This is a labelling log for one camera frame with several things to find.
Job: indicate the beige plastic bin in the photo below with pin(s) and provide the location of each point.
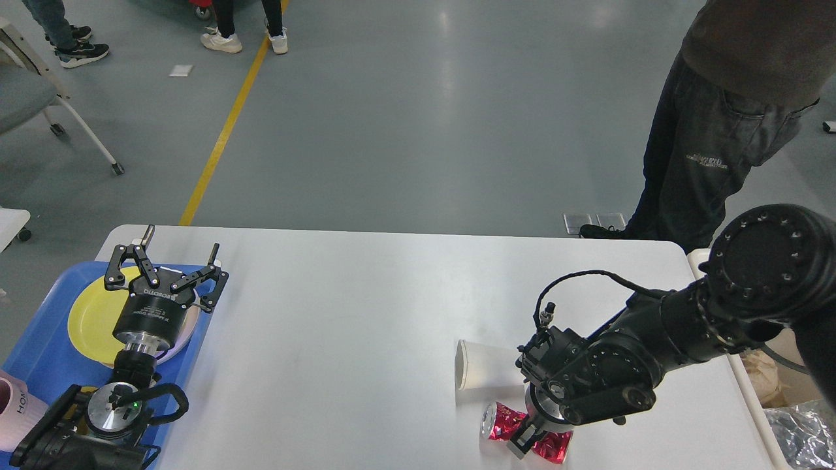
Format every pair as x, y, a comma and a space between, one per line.
756, 414

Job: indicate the floor socket plate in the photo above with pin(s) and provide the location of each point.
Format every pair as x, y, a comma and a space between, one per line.
573, 221
613, 220

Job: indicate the brown paper ball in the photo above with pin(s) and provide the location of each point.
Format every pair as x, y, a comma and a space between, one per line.
762, 373

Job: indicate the grey office chair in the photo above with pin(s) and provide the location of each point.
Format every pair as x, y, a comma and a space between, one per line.
29, 87

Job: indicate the crushed red can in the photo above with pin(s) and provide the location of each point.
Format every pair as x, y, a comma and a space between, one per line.
501, 423

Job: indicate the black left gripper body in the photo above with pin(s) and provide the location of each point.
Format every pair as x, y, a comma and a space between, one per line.
155, 314

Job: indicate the person in blue jeans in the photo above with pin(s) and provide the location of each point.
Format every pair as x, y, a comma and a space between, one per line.
71, 43

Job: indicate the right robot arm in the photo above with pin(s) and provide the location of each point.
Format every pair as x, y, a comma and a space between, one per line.
771, 268

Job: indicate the white side table corner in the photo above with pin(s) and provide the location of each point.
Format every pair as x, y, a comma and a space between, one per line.
12, 221

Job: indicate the left floor socket plate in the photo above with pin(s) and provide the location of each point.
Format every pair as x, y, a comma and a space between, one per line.
573, 221

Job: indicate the yellow plastic plate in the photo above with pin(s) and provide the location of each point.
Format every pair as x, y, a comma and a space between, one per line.
93, 317

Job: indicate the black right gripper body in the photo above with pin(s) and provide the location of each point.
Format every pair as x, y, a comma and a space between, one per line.
543, 413

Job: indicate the pink mug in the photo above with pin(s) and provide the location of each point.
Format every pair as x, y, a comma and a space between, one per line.
20, 411

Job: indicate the right floor socket plate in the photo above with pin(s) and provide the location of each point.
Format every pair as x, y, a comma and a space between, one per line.
613, 220

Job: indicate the aluminium foil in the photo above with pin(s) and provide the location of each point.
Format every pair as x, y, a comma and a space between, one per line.
805, 433

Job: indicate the white paper cup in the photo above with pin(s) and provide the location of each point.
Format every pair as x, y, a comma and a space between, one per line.
478, 366

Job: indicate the red cart on floor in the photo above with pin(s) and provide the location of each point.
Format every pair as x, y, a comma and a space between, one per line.
202, 9

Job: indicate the pink plate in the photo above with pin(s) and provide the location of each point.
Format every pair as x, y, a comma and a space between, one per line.
191, 318

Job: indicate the blue plastic tray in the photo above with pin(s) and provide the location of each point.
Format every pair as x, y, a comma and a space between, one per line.
47, 362

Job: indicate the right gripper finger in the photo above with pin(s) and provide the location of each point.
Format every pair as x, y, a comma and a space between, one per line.
529, 432

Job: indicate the person in dark clothes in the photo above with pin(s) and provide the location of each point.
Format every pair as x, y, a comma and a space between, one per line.
746, 73

